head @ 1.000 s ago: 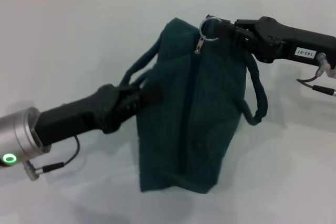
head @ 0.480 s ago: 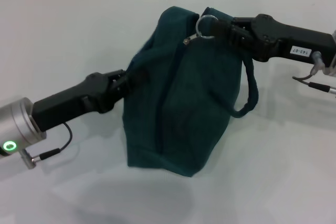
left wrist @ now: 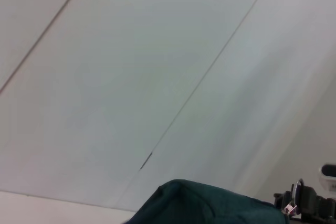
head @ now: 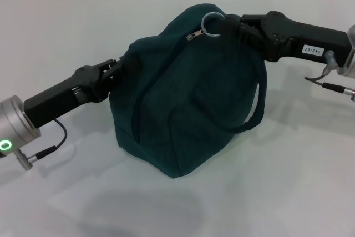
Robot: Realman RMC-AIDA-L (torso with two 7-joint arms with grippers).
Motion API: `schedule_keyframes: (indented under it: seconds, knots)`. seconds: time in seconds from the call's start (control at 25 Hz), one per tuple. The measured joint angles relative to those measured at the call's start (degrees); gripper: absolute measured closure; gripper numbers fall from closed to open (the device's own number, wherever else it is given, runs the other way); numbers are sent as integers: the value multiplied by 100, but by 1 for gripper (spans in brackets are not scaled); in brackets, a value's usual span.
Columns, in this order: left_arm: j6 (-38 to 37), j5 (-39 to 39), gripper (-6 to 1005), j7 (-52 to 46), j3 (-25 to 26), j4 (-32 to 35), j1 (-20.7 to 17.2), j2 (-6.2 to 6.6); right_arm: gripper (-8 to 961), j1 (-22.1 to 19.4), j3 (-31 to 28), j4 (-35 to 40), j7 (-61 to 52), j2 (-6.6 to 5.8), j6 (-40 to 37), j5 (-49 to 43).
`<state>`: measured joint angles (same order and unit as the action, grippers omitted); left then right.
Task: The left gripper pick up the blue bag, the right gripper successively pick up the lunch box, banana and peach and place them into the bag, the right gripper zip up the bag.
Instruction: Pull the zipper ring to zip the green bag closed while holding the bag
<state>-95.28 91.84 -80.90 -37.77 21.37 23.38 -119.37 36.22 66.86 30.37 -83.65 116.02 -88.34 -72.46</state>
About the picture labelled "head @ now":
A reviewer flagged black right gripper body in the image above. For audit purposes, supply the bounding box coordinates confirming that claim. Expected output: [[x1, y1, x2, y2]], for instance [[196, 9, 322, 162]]
[[259, 11, 349, 65]]

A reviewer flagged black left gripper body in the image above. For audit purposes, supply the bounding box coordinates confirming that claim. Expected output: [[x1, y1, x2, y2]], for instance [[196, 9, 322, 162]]
[[23, 58, 125, 127]]

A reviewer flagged dark teal insulated lunch bag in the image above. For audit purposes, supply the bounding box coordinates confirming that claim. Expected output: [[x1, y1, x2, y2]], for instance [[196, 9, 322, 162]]
[[108, 3, 269, 179]]

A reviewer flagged dark right gripper cable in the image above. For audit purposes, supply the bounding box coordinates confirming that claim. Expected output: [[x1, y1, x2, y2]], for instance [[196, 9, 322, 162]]
[[304, 50, 355, 102]]

